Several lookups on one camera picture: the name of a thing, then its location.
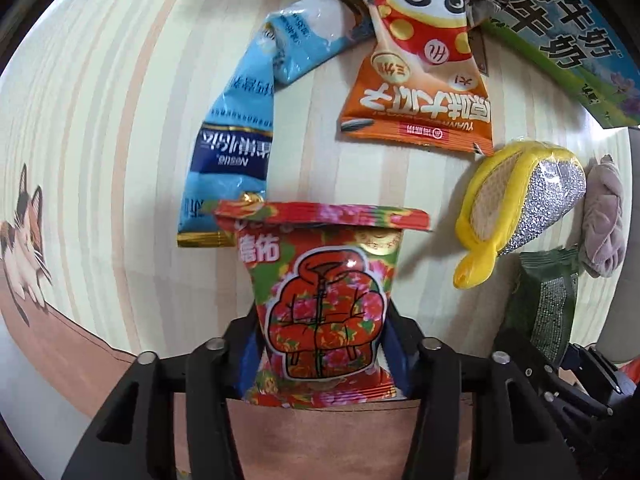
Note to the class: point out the pink grey cloth bundle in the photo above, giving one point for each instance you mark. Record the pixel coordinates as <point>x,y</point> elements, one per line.
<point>603,246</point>

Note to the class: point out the red floral snack packet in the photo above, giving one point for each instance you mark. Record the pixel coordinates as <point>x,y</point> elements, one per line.
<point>321,276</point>

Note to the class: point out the green snack packet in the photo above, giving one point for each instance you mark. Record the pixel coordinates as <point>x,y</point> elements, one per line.
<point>542,303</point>

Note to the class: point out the blue Nestle sachet strip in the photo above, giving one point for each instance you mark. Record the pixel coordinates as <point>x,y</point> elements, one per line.
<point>231,152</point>

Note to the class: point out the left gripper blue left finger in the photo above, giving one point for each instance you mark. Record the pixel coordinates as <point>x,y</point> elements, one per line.
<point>246,356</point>

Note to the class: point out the cardboard milk box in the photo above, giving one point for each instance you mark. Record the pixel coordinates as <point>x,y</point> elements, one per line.
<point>574,43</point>

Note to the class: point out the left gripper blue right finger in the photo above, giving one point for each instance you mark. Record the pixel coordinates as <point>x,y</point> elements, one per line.
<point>400,346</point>

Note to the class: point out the orange panda snack packet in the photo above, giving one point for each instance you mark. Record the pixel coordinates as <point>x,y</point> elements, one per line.
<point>421,84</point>

